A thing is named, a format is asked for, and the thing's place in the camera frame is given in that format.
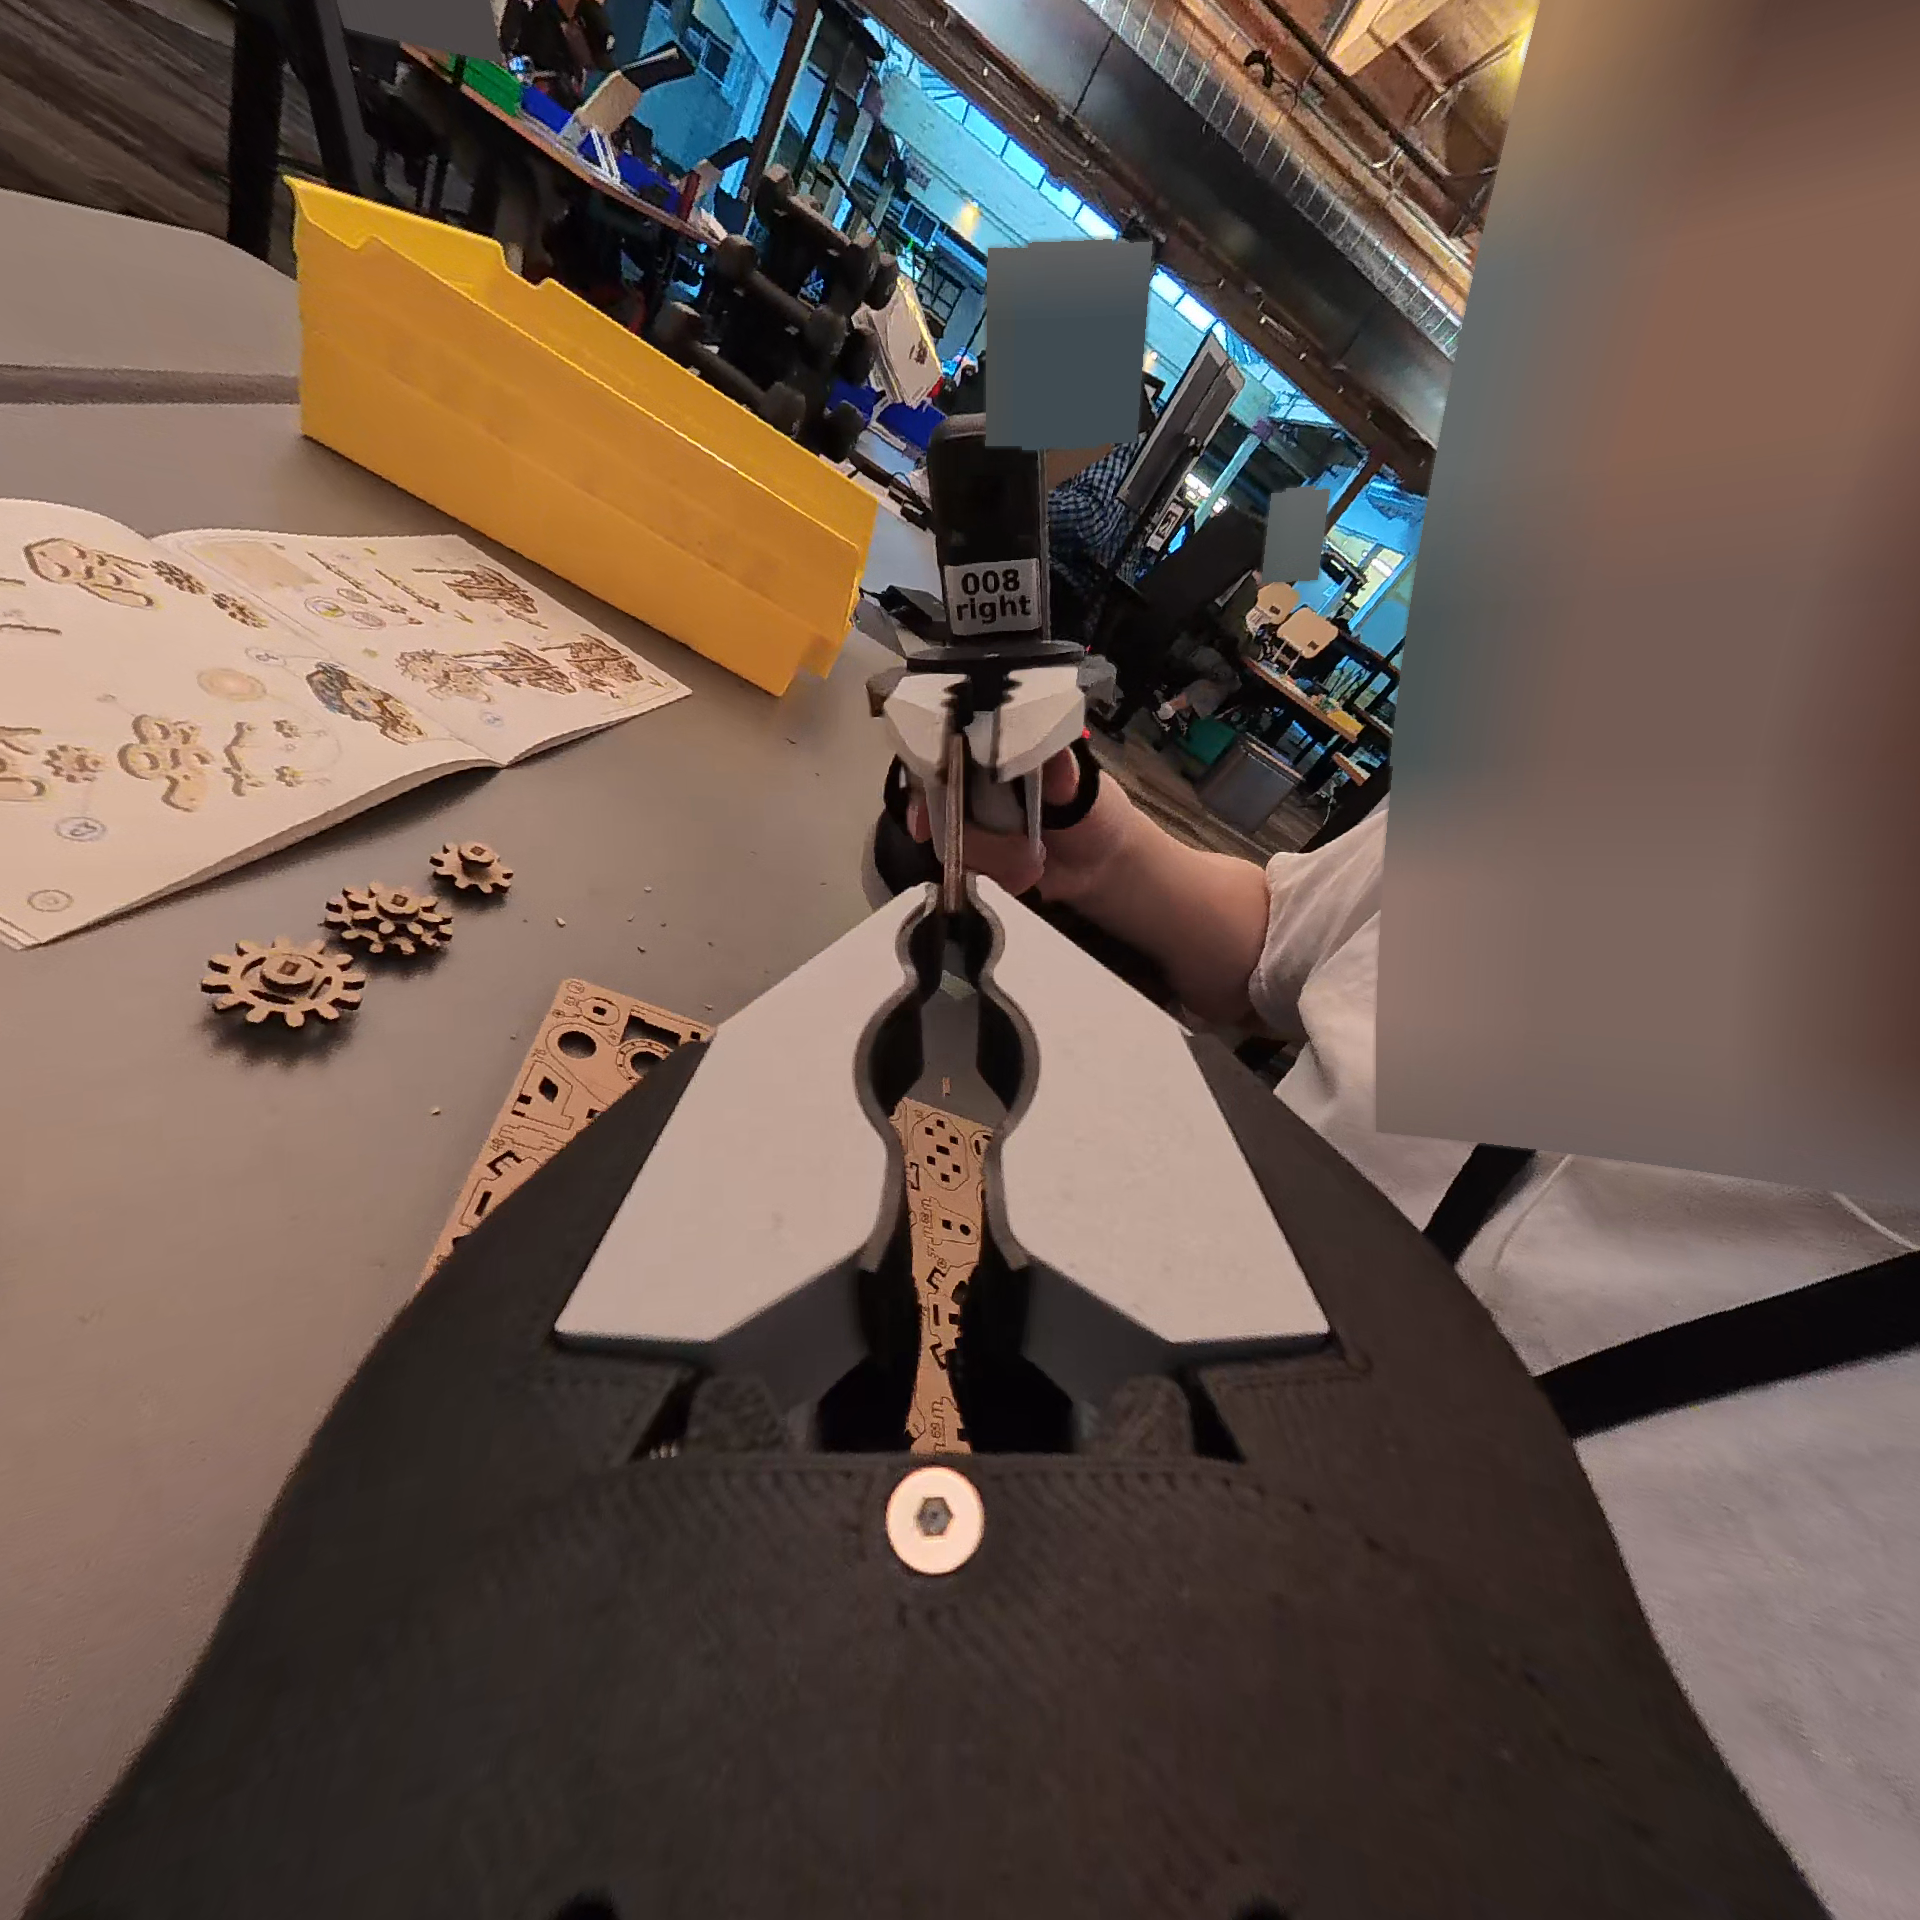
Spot yellow plastic bin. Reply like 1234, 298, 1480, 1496
286, 178, 881, 700

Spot black lanyard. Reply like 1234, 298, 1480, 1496
1419, 1146, 1920, 1437

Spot printed instruction booklet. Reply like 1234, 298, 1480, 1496
0, 496, 695, 949

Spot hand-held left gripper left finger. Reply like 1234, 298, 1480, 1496
556, 885, 950, 1403

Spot black padded wrist rest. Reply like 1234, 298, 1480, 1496
858, 809, 1204, 1052

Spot black office chair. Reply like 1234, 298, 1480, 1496
1102, 512, 1269, 738

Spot plywood sheet with uncut parts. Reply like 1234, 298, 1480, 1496
418, 979, 1000, 1456

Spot small wooden gear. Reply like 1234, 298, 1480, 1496
200, 939, 370, 1034
324, 883, 456, 957

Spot grey trash bin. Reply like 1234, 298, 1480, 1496
1199, 728, 1308, 833

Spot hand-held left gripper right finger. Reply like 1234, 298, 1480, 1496
973, 873, 1337, 1406

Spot silver air duct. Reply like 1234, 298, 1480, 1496
1050, 0, 1503, 359

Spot person's right hand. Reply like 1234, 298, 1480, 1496
907, 774, 1146, 908

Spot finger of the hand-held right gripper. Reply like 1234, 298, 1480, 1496
976, 680, 1092, 783
877, 674, 966, 783

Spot black dumbbells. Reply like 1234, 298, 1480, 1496
659, 166, 903, 459

